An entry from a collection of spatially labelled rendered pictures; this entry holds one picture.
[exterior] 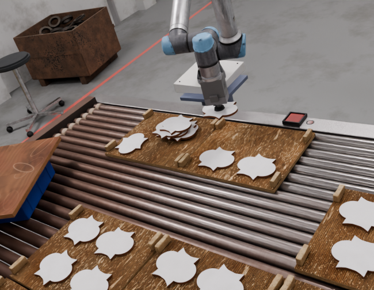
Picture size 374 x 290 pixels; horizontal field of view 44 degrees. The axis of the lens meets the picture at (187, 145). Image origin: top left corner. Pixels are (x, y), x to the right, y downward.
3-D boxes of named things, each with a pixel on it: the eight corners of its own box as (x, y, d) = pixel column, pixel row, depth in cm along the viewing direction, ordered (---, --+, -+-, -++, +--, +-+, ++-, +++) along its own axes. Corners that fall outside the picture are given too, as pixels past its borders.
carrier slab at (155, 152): (153, 114, 223) (152, 111, 222) (224, 123, 199) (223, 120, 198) (105, 156, 202) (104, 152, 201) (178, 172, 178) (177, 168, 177)
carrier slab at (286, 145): (224, 123, 199) (224, 120, 198) (315, 136, 174) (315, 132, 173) (178, 172, 177) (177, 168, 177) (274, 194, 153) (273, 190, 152)
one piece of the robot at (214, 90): (194, 77, 169) (204, 115, 177) (217, 74, 166) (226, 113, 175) (199, 65, 177) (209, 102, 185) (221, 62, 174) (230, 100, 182)
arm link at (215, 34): (190, 27, 181) (185, 38, 172) (218, 23, 178) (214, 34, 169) (194, 46, 185) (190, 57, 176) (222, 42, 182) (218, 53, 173)
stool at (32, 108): (46, 101, 523) (19, 43, 486) (84, 107, 482) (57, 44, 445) (0, 131, 485) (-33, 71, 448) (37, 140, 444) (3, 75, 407)
